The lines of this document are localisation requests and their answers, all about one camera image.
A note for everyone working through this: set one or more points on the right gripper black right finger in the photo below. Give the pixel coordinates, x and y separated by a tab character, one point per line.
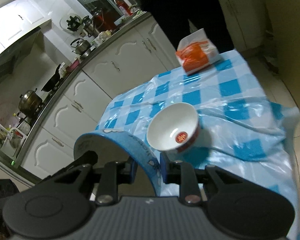
182	174

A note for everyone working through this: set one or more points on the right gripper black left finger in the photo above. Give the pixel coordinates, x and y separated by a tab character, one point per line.
110	177

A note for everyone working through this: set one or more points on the blue floral bowl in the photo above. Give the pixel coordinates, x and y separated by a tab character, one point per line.
118	145

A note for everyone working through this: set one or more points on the white lower kitchen cabinets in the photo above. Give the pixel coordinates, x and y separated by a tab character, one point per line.
123	84

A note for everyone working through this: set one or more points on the red patterned bowl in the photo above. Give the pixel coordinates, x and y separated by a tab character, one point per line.
174	129

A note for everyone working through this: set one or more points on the blue checkered plastic tablecloth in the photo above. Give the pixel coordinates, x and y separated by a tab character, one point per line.
242	131

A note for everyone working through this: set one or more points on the white dish rack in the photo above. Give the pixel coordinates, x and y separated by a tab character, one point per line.
11	141

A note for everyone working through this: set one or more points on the steel stock pot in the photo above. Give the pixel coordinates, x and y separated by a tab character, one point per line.
29	103

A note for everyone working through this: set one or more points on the black wok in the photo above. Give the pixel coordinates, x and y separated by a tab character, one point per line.
52	81

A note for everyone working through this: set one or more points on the pink small bowl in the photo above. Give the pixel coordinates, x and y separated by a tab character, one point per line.
73	66

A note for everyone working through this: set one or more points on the orange tissue pack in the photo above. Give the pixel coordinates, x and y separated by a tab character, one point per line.
196	52

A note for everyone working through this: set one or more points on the steel kettle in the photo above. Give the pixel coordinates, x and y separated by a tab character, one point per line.
81	47

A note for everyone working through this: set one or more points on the glass french press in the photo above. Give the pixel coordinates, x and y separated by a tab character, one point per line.
89	27

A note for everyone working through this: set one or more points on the range hood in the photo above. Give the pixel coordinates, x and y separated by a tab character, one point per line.
18	50

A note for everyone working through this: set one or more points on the round glass lid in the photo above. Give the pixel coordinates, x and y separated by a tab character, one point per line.
70	22

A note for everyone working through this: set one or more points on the person in black clothes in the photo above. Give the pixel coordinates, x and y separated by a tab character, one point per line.
175	16

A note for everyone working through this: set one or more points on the white upper cabinets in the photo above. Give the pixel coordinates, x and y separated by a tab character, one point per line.
17	19

